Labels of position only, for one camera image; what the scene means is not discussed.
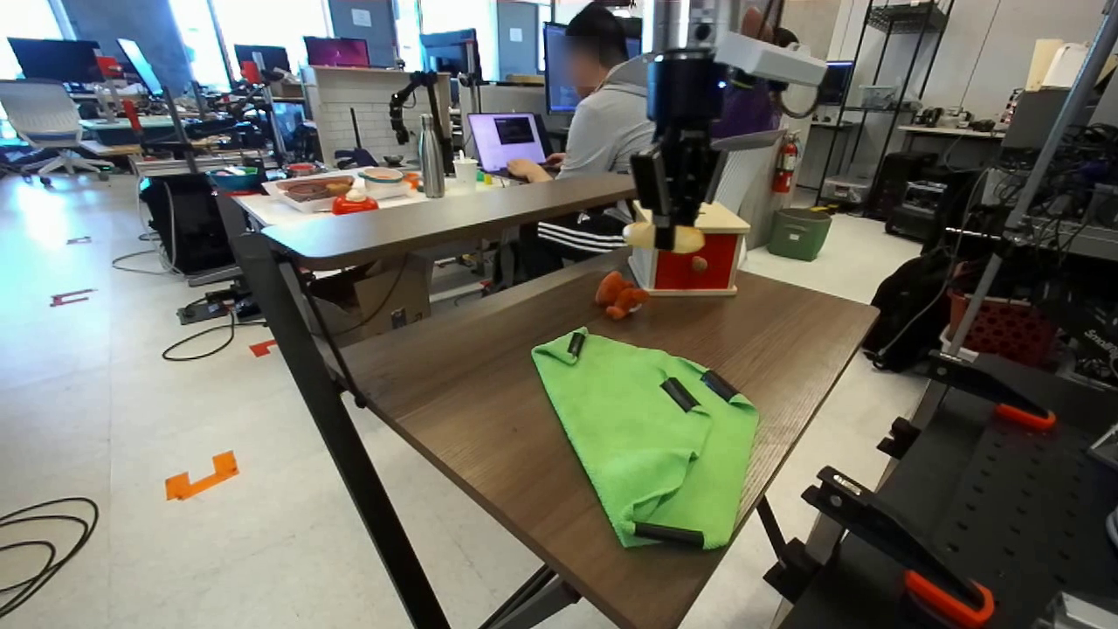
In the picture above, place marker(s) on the brown wooden table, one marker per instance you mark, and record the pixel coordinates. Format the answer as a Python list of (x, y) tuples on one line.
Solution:
[(467, 397)]

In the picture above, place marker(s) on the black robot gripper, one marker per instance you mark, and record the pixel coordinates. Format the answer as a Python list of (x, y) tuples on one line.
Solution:
[(686, 98)]

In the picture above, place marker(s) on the green cloth bag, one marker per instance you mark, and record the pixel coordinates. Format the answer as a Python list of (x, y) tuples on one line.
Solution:
[(666, 441)]

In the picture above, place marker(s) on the silver metal bottle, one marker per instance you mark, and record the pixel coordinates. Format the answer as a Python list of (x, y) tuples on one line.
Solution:
[(429, 161)]

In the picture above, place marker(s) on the white wooden box red drawer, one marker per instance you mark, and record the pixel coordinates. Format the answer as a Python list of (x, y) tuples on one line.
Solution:
[(703, 275)]

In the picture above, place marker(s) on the seated person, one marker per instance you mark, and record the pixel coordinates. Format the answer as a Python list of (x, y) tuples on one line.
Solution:
[(604, 132)]

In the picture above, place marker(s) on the green storage bin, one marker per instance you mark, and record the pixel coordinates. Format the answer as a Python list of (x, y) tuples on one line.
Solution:
[(798, 232)]

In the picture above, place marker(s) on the black clamp orange handle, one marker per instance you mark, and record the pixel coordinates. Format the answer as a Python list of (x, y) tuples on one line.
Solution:
[(1010, 404), (927, 574)]

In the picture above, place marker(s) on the open laptop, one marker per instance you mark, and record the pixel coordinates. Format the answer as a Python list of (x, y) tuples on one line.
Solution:
[(505, 136)]

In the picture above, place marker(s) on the black perforated mounting board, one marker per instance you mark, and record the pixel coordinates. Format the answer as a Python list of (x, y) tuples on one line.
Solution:
[(1027, 515)]

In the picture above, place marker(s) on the orange toy object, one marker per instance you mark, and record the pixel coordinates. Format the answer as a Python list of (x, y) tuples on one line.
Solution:
[(618, 297)]

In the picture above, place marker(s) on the yellow toy object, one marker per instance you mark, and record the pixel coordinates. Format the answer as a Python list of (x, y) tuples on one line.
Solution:
[(639, 232)]

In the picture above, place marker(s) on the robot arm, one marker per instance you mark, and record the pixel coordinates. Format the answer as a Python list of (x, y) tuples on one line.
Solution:
[(697, 48)]

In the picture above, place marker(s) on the red fire extinguisher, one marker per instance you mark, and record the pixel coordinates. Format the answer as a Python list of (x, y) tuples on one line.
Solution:
[(786, 161)]

